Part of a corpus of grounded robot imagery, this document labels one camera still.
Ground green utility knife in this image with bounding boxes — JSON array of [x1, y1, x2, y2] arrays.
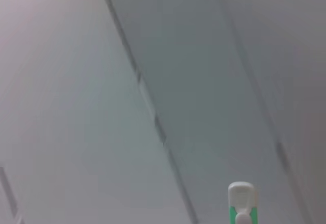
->
[[228, 182, 258, 224]]

